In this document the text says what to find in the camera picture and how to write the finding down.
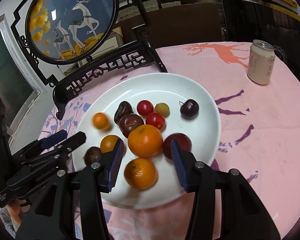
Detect dark water chestnut back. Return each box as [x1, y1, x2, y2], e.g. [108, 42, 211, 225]
[83, 146, 102, 166]

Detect dark water chestnut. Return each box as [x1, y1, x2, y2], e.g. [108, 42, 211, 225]
[83, 146, 102, 166]
[114, 101, 133, 125]

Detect large yellow-orange tomato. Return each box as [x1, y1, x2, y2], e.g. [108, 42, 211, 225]
[100, 134, 119, 154]

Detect small orange kumquat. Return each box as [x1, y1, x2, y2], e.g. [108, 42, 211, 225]
[92, 112, 112, 131]

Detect large dark red plum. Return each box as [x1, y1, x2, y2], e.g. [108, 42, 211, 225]
[119, 113, 144, 138]

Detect dark water chestnut front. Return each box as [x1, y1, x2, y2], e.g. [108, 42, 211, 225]
[114, 101, 133, 125]

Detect orange mandarin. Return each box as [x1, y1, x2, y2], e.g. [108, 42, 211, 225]
[124, 158, 158, 190]
[128, 125, 163, 159]

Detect red cherry tomato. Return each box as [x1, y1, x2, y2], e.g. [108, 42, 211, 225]
[136, 100, 154, 117]

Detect small red tomato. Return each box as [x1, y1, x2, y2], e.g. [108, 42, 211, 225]
[145, 112, 166, 131]

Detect small yellow-green fruit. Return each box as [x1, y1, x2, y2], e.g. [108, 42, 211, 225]
[154, 102, 170, 117]

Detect dark cherry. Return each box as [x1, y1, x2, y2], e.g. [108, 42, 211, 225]
[179, 99, 199, 120]

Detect person's left hand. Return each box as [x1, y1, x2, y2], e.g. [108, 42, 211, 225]
[6, 199, 23, 228]

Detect pink printed tablecloth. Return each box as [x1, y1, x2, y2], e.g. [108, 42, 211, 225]
[40, 42, 300, 237]

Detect white oval plate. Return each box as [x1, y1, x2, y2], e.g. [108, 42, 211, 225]
[73, 73, 221, 209]

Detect round deer painting screen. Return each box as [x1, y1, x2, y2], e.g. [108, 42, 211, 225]
[10, 0, 151, 88]

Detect dark carved wooden chair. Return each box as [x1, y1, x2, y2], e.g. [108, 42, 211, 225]
[52, 24, 169, 120]

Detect pale pink drink can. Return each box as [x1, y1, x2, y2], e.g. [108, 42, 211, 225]
[247, 40, 276, 86]

